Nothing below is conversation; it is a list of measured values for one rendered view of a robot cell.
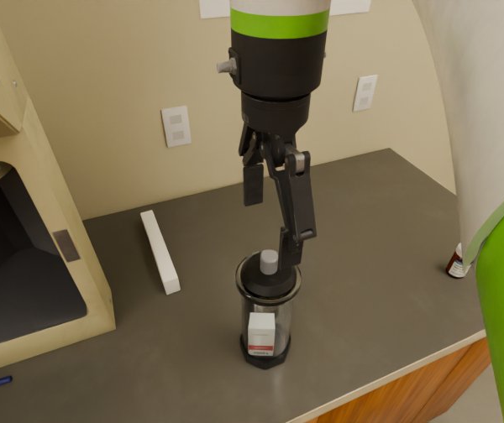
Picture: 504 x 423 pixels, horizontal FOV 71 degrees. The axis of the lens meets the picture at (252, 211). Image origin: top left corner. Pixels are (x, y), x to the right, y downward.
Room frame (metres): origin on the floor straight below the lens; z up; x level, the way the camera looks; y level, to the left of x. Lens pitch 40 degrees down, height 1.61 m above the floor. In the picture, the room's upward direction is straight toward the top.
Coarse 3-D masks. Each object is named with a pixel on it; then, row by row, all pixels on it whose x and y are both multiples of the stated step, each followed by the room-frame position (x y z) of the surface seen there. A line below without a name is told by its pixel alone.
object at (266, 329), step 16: (240, 288) 0.34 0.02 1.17; (256, 304) 0.32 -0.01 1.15; (288, 304) 0.34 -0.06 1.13; (256, 320) 0.33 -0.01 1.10; (272, 320) 0.33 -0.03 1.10; (288, 320) 0.34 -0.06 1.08; (256, 336) 0.33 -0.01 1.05; (272, 336) 0.33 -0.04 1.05; (288, 336) 0.35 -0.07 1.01; (256, 352) 0.33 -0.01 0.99; (272, 352) 0.33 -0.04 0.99
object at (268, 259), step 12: (264, 252) 0.38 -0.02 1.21; (252, 264) 0.38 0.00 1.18; (264, 264) 0.36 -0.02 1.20; (276, 264) 0.36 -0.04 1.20; (240, 276) 0.36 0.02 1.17; (252, 276) 0.35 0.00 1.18; (264, 276) 0.35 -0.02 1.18; (276, 276) 0.35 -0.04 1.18; (288, 276) 0.35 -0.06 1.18; (252, 288) 0.34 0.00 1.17; (264, 288) 0.33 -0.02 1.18; (276, 288) 0.33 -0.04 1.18; (288, 288) 0.34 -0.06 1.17
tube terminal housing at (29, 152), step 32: (0, 32) 0.50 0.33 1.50; (0, 64) 0.43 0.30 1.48; (32, 128) 0.45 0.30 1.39; (0, 160) 0.39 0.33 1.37; (32, 160) 0.40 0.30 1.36; (32, 192) 0.40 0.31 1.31; (64, 192) 0.47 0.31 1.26; (64, 224) 0.41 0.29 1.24; (96, 256) 0.50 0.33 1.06; (96, 288) 0.41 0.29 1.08; (96, 320) 0.40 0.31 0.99; (0, 352) 0.33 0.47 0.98; (32, 352) 0.35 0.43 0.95
